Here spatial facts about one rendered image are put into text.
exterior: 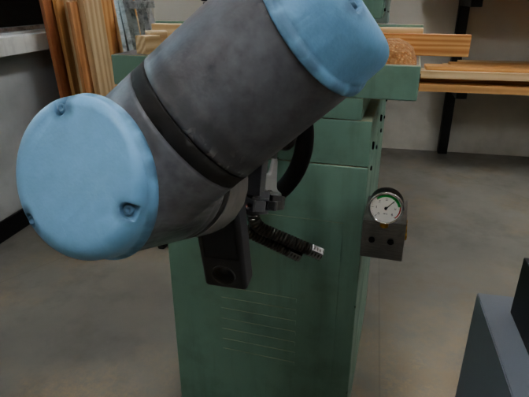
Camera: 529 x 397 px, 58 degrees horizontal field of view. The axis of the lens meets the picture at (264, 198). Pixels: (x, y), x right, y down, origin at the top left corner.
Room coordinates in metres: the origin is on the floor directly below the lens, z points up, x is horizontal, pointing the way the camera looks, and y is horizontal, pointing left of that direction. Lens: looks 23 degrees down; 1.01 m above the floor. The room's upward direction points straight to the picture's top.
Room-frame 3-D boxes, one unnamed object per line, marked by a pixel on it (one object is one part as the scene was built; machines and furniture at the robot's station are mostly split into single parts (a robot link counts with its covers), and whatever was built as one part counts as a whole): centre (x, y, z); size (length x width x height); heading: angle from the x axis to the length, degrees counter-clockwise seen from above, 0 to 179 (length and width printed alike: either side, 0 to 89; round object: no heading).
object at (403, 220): (0.85, -0.24, 0.58); 0.12 x 0.08 x 0.08; 164
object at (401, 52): (0.91, -0.24, 0.92); 0.14 x 0.09 x 0.04; 164
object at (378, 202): (0.79, -0.22, 0.65); 0.06 x 0.04 x 0.08; 74
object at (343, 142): (1.18, -0.07, 0.76); 0.57 x 0.45 x 0.09; 164
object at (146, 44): (1.01, 0.24, 0.92); 0.04 x 0.03 x 0.04; 141
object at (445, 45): (1.03, -0.13, 0.92); 0.56 x 0.02 x 0.04; 74
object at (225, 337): (1.18, -0.06, 0.35); 0.58 x 0.45 x 0.71; 164
